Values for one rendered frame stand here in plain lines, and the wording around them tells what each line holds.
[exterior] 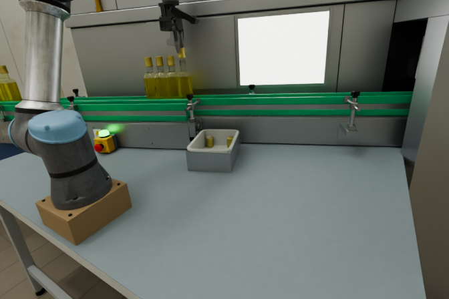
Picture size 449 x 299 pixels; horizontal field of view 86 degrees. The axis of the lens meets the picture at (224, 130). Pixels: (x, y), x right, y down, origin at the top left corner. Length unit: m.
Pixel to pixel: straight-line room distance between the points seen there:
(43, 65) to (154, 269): 0.60
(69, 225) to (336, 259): 0.62
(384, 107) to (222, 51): 0.75
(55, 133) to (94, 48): 0.99
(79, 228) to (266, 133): 0.78
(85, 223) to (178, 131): 0.55
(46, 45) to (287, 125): 0.89
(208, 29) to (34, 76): 0.76
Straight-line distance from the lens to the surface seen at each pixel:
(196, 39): 1.29
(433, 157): 1.11
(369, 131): 1.17
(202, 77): 1.30
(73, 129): 0.70
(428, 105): 1.03
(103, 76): 1.61
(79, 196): 0.74
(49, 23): 0.86
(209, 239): 0.66
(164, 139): 1.15
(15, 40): 4.10
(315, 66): 1.25
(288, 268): 0.60
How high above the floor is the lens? 1.20
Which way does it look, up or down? 20 degrees down
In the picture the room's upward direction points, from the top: 4 degrees counter-clockwise
